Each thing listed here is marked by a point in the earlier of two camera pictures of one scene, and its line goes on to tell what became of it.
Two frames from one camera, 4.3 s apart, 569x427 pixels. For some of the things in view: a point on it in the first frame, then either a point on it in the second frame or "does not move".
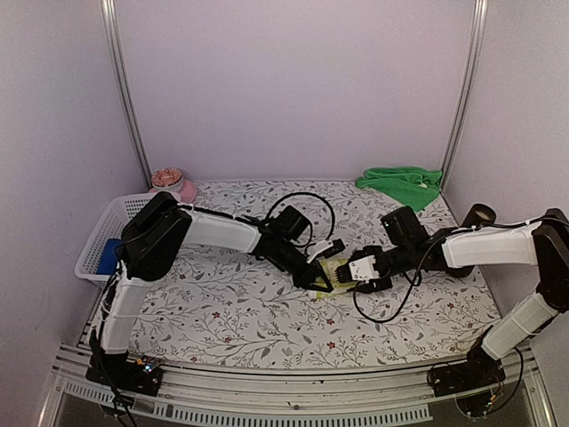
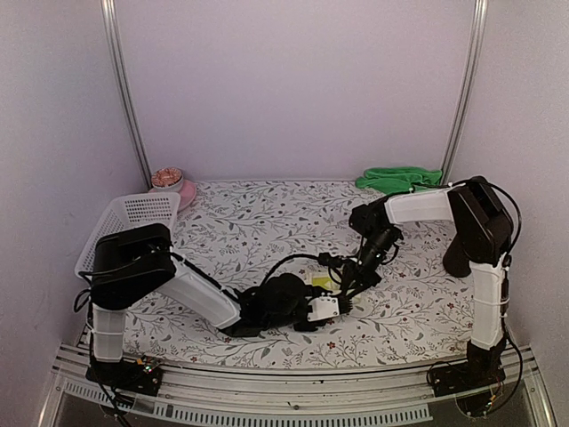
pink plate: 188,191 does not move
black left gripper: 304,279 to 316,292
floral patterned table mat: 218,308 does not move
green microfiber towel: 416,188 does not move
